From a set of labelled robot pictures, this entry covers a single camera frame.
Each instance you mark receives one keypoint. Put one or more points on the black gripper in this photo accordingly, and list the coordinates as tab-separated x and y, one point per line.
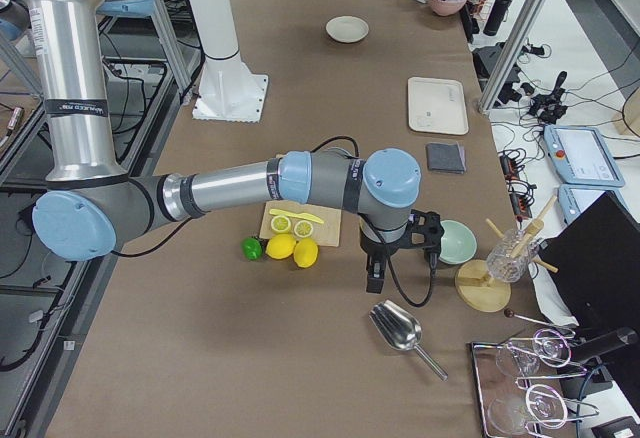
376	249

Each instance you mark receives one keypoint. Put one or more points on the cream round plate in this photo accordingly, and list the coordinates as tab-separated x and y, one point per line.
347	29

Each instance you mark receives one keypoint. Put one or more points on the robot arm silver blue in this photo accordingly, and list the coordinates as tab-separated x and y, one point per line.
92	205

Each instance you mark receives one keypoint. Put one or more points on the cream rabbit tray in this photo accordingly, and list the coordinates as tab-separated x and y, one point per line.
437	106

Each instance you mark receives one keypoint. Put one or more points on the bamboo cutting board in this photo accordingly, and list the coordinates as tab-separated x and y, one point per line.
327	234

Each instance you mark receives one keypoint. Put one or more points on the metal ice scoop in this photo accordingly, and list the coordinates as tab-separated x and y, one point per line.
403	332

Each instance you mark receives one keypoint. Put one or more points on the whole lemon outer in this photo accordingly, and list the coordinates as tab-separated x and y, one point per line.
306	253

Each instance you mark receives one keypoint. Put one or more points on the whole lemon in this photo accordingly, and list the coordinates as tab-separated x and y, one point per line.
281	246
306	253

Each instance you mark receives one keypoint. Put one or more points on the lemon half near knife tip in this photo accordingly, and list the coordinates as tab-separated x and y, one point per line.
303	229

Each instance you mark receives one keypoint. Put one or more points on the yellow plastic knife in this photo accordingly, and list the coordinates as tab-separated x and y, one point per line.
302	216

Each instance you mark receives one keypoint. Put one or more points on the mint green bowl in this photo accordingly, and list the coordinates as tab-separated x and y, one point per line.
458	243

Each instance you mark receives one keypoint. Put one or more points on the whole lemon inner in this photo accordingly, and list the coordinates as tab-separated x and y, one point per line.
281	246

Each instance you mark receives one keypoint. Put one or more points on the wooden cup tree stand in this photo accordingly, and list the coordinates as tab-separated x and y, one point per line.
484	293

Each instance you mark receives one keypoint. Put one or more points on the grey folded cloth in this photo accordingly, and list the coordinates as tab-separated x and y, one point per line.
446	157

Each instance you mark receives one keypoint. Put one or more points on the green lime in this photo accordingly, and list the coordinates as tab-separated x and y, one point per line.
252	248

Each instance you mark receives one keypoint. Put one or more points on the clear glass cup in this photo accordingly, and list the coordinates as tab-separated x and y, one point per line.
506	266

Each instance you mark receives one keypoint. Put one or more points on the teach pendant near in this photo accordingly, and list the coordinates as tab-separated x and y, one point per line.
574	199

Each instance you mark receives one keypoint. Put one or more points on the teach pendant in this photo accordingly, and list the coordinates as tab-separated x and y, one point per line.
580	156
574	199

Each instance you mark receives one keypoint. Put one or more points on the black monitor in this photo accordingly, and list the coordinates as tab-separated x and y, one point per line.
597	257

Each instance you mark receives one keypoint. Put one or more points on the teach pendant far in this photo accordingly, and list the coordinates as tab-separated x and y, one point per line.
580	156

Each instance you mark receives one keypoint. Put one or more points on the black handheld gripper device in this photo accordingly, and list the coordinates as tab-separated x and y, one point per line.
548	108

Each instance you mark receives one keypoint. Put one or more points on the black thermos bottle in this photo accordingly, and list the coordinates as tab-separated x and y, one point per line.
496	17

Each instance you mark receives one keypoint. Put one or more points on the lemon half near knife handle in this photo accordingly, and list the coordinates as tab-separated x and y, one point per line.
280	224

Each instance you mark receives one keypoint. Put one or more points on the wire glass rack tray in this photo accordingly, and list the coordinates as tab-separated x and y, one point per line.
547	383

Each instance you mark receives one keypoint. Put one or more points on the white camera pillar with base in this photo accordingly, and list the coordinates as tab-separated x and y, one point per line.
228	90

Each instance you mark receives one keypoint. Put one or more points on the aluminium frame post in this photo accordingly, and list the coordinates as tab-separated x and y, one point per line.
509	54

